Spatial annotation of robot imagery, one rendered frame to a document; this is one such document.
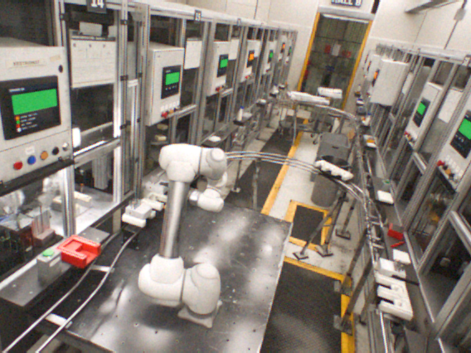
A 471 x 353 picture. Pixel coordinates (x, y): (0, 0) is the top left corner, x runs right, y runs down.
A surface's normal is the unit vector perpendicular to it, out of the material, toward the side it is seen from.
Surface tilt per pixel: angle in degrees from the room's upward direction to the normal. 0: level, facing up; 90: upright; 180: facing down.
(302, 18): 90
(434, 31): 90
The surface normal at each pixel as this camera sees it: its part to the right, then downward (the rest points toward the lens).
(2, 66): 0.94, 0.27
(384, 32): -0.32, 0.37
